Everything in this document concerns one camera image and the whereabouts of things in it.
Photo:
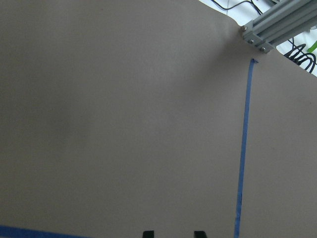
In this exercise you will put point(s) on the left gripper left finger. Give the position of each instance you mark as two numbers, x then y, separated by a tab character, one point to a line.
148	234

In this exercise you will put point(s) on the aluminium frame post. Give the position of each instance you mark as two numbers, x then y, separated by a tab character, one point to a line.
283	21

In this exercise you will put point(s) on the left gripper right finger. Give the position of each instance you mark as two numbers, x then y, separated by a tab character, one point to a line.
199	234

